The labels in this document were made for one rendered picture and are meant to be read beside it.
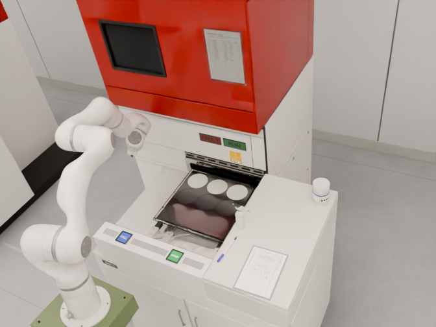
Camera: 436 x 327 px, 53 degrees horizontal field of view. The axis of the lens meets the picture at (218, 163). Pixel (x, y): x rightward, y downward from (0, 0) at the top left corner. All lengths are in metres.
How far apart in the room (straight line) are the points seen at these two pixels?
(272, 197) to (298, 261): 0.36
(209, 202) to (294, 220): 0.44
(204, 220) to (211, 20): 0.87
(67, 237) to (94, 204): 2.11
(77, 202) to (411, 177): 2.60
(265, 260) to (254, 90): 0.66
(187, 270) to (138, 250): 0.24
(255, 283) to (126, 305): 0.50
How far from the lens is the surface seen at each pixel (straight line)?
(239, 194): 2.06
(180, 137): 2.19
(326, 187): 1.85
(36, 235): 1.54
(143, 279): 2.03
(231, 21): 1.63
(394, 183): 3.46
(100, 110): 1.70
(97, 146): 1.57
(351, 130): 3.65
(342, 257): 2.95
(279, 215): 1.87
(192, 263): 1.77
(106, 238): 1.96
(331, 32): 3.27
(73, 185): 1.55
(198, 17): 1.69
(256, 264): 1.72
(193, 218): 2.00
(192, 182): 2.16
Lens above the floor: 2.36
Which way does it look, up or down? 41 degrees down
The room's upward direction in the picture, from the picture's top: 9 degrees counter-clockwise
